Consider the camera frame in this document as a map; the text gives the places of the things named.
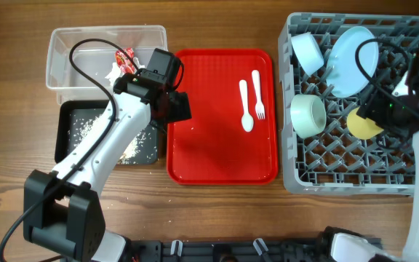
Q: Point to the black waste tray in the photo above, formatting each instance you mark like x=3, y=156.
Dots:
x=84, y=108

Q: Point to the white napkin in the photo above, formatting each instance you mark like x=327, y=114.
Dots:
x=119, y=70

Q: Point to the red serving tray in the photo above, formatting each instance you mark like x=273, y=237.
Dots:
x=212, y=148

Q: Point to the white plastic spoon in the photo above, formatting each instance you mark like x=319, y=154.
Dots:
x=247, y=120

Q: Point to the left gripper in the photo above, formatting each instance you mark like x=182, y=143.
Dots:
x=180, y=108

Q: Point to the yellow plastic cup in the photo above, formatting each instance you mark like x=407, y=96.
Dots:
x=360, y=128

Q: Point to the grey dishwasher rack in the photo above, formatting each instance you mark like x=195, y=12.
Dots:
x=334, y=162

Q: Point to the clear plastic bin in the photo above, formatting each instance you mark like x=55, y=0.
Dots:
x=95, y=58

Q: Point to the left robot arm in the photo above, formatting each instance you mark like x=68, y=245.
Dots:
x=62, y=209

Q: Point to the mint green bowl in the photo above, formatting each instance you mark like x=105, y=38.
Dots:
x=308, y=115

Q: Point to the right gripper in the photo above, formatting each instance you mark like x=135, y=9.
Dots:
x=370, y=108

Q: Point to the white rice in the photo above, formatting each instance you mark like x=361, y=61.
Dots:
x=142, y=149

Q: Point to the white plastic fork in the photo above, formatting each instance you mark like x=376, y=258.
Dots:
x=259, y=107

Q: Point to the red snack wrapper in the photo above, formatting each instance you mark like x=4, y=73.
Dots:
x=123, y=62

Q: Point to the light blue food bowl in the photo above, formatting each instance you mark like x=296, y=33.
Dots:
x=307, y=52

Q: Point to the light blue plate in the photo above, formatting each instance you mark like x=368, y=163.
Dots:
x=345, y=77

